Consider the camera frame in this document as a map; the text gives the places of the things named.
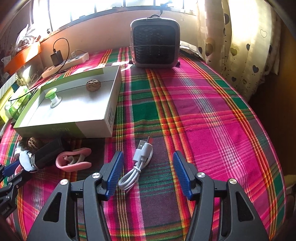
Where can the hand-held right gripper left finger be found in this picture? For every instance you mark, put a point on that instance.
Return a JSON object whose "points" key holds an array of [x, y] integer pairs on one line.
{"points": [[114, 173]]}

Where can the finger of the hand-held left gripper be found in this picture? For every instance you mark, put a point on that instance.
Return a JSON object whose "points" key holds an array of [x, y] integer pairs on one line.
{"points": [[9, 169], [48, 151]]}

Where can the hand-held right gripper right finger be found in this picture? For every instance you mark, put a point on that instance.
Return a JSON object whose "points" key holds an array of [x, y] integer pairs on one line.
{"points": [[182, 176]]}

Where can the pink plastic clip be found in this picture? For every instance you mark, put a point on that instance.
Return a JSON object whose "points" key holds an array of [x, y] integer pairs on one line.
{"points": [[74, 160]]}

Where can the shallow cardboard box green rim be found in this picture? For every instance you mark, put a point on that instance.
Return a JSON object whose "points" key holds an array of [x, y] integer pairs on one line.
{"points": [[76, 109]]}

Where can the brown walnut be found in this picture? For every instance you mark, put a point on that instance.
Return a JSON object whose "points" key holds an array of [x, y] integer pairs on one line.
{"points": [[32, 143], [93, 85]]}

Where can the green-topped white knob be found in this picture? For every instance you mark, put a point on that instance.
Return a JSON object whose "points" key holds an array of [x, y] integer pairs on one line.
{"points": [[52, 97]]}

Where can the green tissue pack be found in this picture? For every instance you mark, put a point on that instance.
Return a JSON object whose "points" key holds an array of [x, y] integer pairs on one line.
{"points": [[11, 109]]}

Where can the plaid blanket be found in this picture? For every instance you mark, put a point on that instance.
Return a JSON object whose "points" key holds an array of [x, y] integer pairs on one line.
{"points": [[196, 115]]}

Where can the dark printed box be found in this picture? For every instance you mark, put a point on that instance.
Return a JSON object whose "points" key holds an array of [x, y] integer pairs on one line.
{"points": [[31, 74]]}

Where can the black charger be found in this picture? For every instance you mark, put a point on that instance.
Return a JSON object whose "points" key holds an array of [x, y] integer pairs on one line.
{"points": [[56, 58]]}

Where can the orange box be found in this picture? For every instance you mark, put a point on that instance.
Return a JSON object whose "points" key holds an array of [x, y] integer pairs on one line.
{"points": [[23, 58]]}

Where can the white power strip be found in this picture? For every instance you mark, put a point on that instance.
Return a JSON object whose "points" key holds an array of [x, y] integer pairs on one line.
{"points": [[76, 58]]}

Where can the white plug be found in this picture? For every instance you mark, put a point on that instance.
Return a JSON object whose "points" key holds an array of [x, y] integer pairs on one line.
{"points": [[74, 54]]}

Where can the pale paper bundle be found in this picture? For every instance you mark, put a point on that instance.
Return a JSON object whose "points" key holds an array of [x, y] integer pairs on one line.
{"points": [[24, 34]]}

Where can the beige pillow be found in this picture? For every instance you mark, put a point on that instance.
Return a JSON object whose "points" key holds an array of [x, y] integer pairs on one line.
{"points": [[188, 47]]}

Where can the grey portable heater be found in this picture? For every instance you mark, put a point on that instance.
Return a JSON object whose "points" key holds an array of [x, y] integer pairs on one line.
{"points": [[153, 44]]}

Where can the cream heart-print curtain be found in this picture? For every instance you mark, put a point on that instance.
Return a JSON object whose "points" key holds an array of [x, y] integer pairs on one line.
{"points": [[242, 46]]}

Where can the window frame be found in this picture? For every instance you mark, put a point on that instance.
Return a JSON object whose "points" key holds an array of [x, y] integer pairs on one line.
{"points": [[115, 9]]}

